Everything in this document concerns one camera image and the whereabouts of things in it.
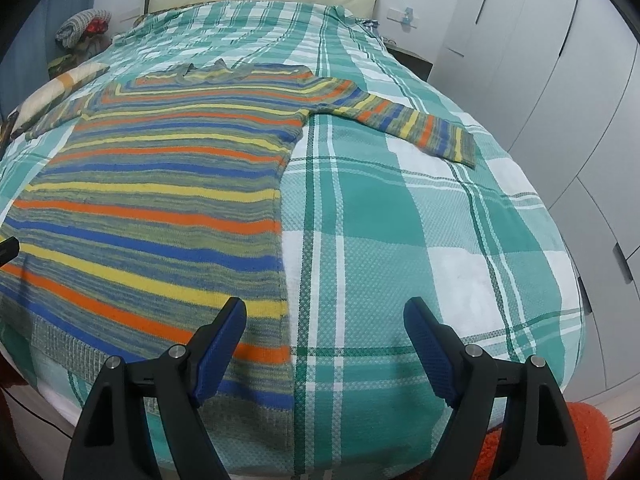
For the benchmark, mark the cream orange printed pillow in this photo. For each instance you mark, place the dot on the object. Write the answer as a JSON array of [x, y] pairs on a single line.
[[65, 82]]

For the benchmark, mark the white wall socket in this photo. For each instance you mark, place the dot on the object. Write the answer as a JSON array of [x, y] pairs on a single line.
[[397, 14]]

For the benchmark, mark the green white plaid blanket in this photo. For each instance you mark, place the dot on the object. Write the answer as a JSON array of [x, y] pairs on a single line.
[[375, 260]]

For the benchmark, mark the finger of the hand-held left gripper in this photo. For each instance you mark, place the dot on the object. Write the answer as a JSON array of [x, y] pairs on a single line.
[[7, 251]]

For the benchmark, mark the grey knitted cloth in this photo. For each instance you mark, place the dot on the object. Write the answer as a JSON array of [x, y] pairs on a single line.
[[72, 25]]

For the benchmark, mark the blue plug adapter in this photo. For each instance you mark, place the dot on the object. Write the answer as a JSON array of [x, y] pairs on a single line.
[[407, 13]]

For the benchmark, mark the dark wooden nightstand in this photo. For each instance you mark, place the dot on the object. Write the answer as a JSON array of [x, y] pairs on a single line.
[[412, 62]]

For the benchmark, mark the white wardrobe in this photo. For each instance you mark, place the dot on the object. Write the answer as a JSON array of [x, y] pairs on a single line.
[[550, 60]]

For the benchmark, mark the red cloth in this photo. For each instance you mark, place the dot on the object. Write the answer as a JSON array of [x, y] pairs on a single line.
[[97, 26]]

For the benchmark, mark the striped knitted sweater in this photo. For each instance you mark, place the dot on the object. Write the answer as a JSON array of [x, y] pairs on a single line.
[[150, 210]]

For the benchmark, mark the dark green cloth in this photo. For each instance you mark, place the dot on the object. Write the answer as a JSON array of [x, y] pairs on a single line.
[[61, 65]]

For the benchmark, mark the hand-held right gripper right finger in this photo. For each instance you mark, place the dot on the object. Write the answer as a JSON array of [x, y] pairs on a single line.
[[430, 345]]

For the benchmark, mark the blue curtain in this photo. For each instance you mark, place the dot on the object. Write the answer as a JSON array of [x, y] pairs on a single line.
[[45, 20]]

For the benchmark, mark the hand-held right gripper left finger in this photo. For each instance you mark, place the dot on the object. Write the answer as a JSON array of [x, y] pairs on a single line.
[[220, 345]]

